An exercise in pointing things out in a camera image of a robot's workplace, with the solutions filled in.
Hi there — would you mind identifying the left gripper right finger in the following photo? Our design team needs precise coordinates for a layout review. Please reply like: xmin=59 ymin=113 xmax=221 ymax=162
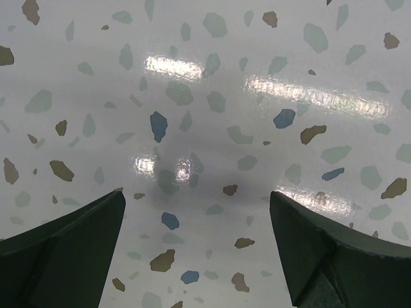
xmin=270 ymin=191 xmax=410 ymax=307

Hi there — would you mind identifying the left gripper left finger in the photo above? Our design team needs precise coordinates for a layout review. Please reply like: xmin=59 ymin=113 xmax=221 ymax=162
xmin=1 ymin=191 xmax=125 ymax=308

